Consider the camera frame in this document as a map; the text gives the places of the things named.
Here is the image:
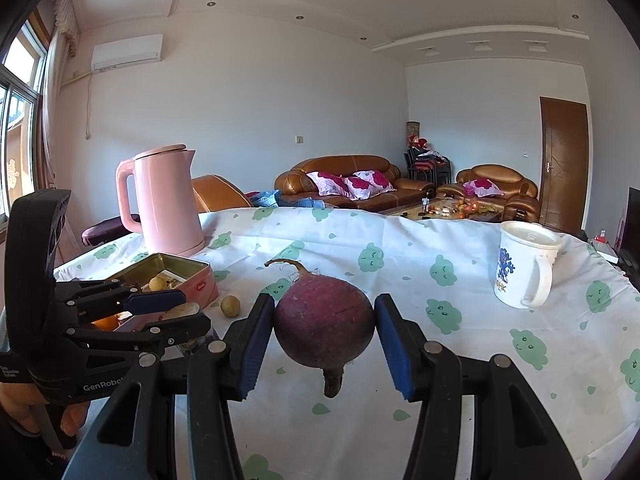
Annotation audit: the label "brown wooden door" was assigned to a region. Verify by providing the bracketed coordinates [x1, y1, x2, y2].
[540, 96, 589, 235]

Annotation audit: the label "orange tangerine top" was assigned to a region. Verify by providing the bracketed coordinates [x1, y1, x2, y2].
[92, 311, 132, 332]

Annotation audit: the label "pink floral armchair cushion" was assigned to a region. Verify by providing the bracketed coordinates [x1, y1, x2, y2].
[462, 178, 504, 198]

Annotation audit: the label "long brown leather sofa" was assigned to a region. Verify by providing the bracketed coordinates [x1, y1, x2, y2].
[274, 155, 435, 211]

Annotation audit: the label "window with frame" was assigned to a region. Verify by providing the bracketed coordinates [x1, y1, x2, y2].
[0, 11, 51, 223]

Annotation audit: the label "pink floral cushion left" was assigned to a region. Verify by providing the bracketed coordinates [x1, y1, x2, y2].
[307, 171, 352, 200]

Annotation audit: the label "black television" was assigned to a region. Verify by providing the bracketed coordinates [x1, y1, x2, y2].
[617, 188, 640, 278]

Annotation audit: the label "pink cookie tin box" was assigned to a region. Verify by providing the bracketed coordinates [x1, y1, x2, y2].
[112, 254, 219, 308]

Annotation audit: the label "pink floral cushion right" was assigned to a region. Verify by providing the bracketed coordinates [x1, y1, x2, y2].
[343, 170, 395, 200]

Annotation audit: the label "person's left hand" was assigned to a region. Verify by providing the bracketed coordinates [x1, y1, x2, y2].
[0, 382, 90, 437]

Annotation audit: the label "white green cloud tablecloth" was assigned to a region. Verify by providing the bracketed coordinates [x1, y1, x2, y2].
[53, 206, 640, 480]

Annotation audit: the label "cut taro piece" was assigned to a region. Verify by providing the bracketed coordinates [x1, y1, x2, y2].
[160, 302, 201, 321]

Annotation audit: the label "brown leather armchair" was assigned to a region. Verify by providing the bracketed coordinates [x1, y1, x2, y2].
[436, 165, 540, 222]

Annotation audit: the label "blue clothes pile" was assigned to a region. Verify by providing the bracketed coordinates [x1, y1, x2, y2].
[246, 190, 326, 209]

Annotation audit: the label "brown leather chair back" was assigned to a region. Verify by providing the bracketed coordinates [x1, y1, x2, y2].
[192, 174, 252, 212]

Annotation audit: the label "small yellow-brown fruit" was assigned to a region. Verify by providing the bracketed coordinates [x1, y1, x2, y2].
[149, 275, 170, 292]

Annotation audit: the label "white wall air conditioner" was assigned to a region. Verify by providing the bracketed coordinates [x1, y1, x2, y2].
[91, 34, 164, 72]

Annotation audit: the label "stacked dark chairs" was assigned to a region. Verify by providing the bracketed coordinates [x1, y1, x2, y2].
[405, 134, 452, 186]

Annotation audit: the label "pink electric kettle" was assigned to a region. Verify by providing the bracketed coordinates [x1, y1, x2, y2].
[115, 144, 205, 257]

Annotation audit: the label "coffee table with fruit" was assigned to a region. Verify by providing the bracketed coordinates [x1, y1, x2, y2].
[383, 197, 502, 223]

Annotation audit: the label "purple round stool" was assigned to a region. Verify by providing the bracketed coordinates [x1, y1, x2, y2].
[81, 217, 130, 247]

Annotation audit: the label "pink curtain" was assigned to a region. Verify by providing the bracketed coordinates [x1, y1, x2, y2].
[35, 0, 80, 190]

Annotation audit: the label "purple round radish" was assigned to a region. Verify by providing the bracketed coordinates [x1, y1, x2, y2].
[265, 258, 375, 398]

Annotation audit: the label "white mug blue print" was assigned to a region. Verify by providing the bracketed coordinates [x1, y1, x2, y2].
[494, 221, 561, 309]

